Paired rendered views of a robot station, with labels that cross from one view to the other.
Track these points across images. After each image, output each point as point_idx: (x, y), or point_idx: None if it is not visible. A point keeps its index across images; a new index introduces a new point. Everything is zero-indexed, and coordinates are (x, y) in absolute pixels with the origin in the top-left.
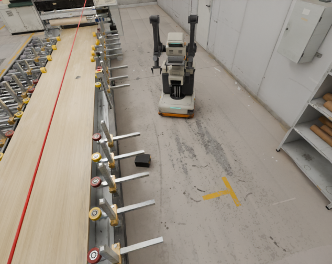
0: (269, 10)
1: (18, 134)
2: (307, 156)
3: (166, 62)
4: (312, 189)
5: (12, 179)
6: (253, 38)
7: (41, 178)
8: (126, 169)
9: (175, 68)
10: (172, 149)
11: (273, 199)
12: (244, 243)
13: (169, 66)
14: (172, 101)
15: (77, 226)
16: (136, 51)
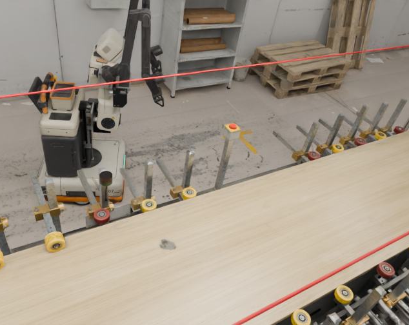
0: None
1: (377, 253)
2: (185, 78)
3: (124, 88)
4: (213, 90)
5: None
6: None
7: (394, 182)
8: None
9: (111, 97)
10: (197, 182)
11: (233, 111)
12: (282, 132)
13: (100, 102)
14: (108, 163)
15: (397, 141)
16: None
